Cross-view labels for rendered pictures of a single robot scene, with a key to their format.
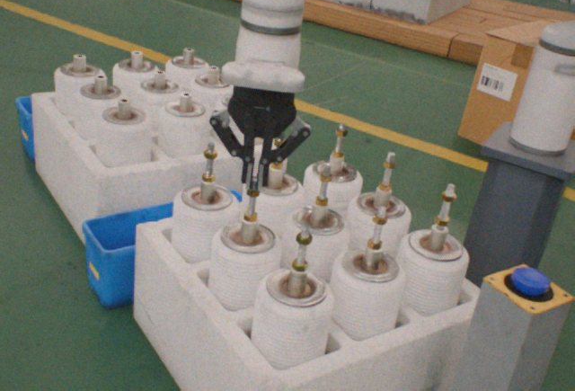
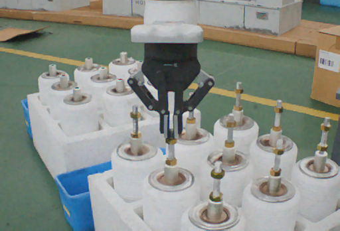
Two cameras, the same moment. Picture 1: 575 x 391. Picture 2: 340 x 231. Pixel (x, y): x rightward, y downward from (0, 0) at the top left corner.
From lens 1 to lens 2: 0.25 m
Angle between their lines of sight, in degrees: 7
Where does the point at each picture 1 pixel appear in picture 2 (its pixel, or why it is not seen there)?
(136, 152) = (87, 124)
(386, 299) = (287, 214)
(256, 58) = (160, 20)
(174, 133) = (113, 108)
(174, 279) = (117, 216)
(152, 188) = (101, 150)
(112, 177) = (72, 143)
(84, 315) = not seen: outside the picture
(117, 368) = not seen: outside the picture
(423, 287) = (313, 200)
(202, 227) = (134, 174)
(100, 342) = not seen: outside the picture
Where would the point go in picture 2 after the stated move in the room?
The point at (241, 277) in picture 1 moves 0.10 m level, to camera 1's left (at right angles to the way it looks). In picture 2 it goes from (168, 210) to (105, 206)
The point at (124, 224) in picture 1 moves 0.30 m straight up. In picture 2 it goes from (84, 176) to (72, 53)
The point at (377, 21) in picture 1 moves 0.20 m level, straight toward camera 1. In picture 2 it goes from (250, 35) to (250, 42)
